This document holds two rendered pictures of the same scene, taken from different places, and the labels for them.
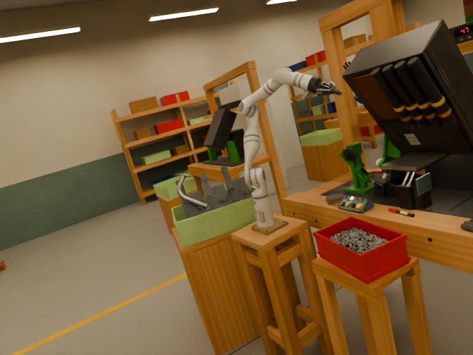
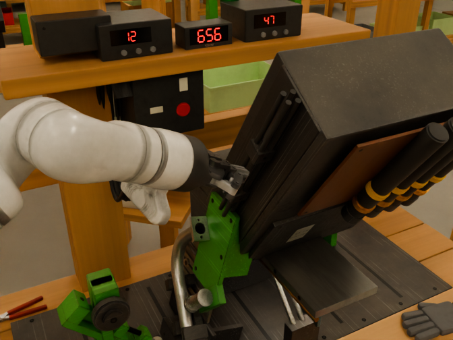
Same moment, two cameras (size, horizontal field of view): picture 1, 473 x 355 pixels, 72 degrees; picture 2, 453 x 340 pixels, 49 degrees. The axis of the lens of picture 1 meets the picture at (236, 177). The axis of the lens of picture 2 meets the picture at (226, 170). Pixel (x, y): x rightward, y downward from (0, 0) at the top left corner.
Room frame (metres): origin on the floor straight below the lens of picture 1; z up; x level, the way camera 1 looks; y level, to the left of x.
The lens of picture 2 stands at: (1.56, 0.10, 1.84)
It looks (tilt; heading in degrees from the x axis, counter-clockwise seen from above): 29 degrees down; 268
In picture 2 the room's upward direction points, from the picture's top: straight up
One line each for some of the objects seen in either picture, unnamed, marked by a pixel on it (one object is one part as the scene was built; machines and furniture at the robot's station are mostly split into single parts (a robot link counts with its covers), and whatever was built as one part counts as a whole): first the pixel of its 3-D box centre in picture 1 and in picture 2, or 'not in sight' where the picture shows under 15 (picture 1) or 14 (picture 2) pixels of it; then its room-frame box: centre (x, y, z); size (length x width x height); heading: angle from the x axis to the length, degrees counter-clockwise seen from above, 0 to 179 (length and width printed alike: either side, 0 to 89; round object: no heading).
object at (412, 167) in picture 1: (426, 155); (292, 251); (1.38, -0.83, 1.11); 0.39 x 0.16 x 0.03; 115
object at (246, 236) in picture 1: (268, 230); not in sight; (1.73, -0.09, 0.83); 0.32 x 0.32 x 0.04; 29
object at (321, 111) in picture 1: (331, 99); not in sight; (7.75, -2.63, 1.13); 2.48 x 0.54 x 2.27; 23
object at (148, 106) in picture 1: (187, 138); not in sight; (8.09, 0.91, 1.14); 3.01 x 0.54 x 2.28; 113
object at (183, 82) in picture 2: not in sight; (161, 97); (1.68, -1.03, 1.42); 0.17 x 0.12 x 0.15; 25
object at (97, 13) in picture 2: not in sight; (73, 32); (1.85, -0.96, 1.59); 0.15 x 0.07 x 0.07; 25
